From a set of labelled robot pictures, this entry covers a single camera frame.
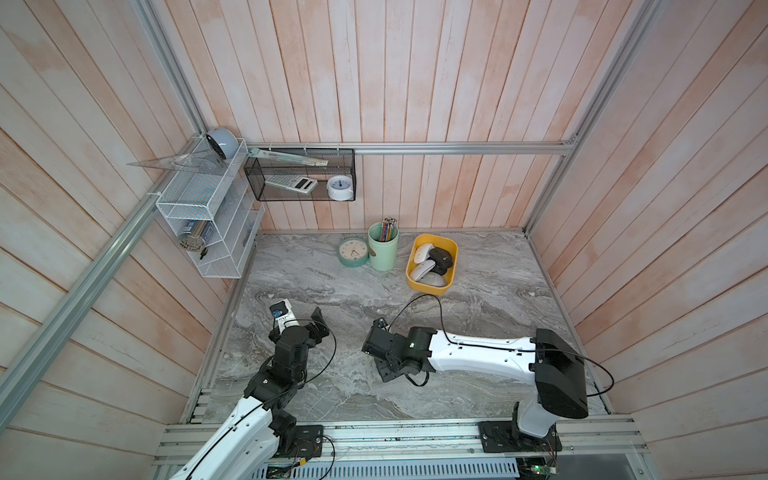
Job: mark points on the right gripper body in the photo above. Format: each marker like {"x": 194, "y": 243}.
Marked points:
{"x": 390, "y": 371}

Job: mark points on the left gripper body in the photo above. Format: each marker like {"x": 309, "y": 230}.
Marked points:
{"x": 315, "y": 337}

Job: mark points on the black mouse bottom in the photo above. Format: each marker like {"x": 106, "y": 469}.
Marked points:
{"x": 443, "y": 260}

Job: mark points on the yellow storage box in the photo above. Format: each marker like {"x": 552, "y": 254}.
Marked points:
{"x": 438, "y": 241}

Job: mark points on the grey white mouse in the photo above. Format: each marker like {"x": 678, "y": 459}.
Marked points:
{"x": 433, "y": 279}

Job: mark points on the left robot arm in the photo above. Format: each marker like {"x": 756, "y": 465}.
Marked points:
{"x": 259, "y": 427}

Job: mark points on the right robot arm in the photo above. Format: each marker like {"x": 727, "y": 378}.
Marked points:
{"x": 554, "y": 370}

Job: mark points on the green round clock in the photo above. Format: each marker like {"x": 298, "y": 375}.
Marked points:
{"x": 353, "y": 252}

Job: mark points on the green pen cup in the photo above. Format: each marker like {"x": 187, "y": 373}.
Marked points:
{"x": 382, "y": 256}

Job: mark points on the pens in cup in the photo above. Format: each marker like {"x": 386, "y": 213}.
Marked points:
{"x": 388, "y": 226}

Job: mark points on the white tape roll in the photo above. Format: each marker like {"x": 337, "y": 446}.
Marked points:
{"x": 340, "y": 188}

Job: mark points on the white calculator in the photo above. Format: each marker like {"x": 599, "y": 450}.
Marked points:
{"x": 293, "y": 183}

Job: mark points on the binder clips jar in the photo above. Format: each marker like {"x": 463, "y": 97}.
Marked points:
{"x": 194, "y": 235}

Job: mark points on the clear triangle ruler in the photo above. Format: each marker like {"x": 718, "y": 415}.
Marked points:
{"x": 200, "y": 162}

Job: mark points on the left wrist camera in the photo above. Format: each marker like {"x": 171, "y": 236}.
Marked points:
{"x": 283, "y": 317}

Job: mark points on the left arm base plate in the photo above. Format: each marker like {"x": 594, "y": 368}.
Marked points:
{"x": 299, "y": 442}

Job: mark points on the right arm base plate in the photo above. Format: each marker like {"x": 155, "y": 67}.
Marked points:
{"x": 505, "y": 437}

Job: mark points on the black wire basket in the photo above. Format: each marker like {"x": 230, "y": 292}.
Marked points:
{"x": 302, "y": 174}

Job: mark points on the white wire shelf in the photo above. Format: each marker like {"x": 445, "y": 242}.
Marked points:
{"x": 227, "y": 202}

